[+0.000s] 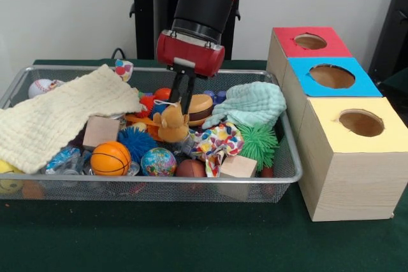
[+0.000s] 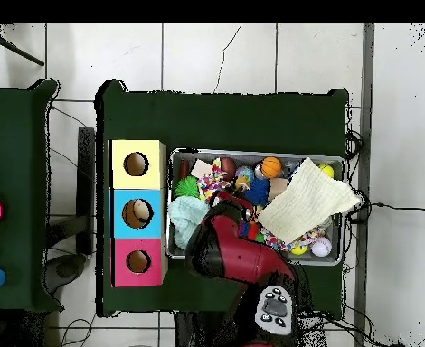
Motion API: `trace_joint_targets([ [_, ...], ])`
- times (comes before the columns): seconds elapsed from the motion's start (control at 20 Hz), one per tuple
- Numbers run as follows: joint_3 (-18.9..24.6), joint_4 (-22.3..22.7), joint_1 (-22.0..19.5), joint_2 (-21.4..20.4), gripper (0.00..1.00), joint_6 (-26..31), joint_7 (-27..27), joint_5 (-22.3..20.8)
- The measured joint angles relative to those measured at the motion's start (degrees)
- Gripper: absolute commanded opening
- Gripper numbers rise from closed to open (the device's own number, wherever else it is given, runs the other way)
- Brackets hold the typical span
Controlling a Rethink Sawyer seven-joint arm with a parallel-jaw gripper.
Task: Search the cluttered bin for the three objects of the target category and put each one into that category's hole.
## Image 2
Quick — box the colourful patterned cloth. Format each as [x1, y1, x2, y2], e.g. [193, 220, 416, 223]
[197, 157, 233, 202]

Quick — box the cream waffle cloth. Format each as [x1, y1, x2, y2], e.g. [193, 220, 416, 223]
[256, 156, 362, 245]

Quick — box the wooden three-hole box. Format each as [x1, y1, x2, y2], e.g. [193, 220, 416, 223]
[109, 138, 169, 288]

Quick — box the blue spiky ball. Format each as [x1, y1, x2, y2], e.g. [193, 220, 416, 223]
[242, 176, 270, 207]

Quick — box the orange plush toy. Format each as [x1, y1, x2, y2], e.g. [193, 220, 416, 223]
[234, 175, 254, 192]

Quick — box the black stand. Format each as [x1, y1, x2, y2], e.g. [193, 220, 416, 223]
[44, 126, 97, 295]

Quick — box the black tripod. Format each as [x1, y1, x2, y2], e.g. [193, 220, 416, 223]
[0, 23, 46, 68]

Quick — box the green spiky ball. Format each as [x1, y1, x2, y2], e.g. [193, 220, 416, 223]
[173, 175, 200, 199]

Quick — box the dark green tablecloth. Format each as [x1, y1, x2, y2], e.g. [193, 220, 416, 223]
[0, 79, 63, 314]
[94, 79, 350, 318]

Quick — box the orange basketball toy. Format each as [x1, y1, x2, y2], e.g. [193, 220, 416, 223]
[260, 155, 283, 180]

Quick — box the shallow wire mesh bin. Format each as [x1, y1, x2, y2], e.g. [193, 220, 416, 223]
[165, 147, 346, 267]

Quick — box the plain wooden cube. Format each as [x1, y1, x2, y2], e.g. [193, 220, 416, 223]
[189, 157, 214, 181]

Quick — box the black cable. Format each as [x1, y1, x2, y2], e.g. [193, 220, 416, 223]
[345, 200, 425, 225]

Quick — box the brown football toy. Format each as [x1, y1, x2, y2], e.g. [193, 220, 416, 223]
[220, 156, 237, 183]

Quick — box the white baseball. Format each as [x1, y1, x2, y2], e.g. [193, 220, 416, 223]
[309, 236, 333, 258]

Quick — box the globe print ball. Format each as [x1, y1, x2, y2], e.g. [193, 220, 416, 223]
[233, 164, 256, 191]

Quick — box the mint green waffle cloth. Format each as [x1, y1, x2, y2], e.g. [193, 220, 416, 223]
[166, 194, 211, 251]

